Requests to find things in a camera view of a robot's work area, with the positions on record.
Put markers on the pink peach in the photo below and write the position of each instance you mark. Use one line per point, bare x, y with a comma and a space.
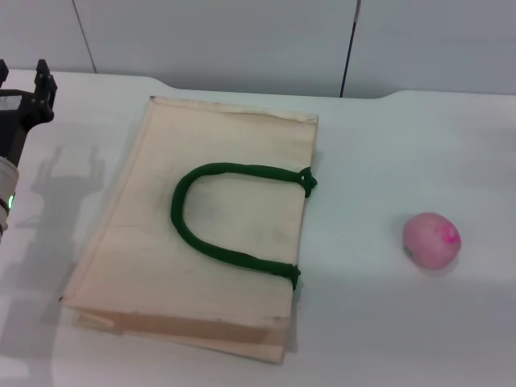
429, 242

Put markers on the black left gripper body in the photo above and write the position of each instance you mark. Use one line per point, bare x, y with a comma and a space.
16, 121

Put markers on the thin black wall pole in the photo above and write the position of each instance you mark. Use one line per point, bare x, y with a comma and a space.
349, 48

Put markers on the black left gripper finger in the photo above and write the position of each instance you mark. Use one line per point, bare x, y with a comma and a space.
44, 96
3, 72

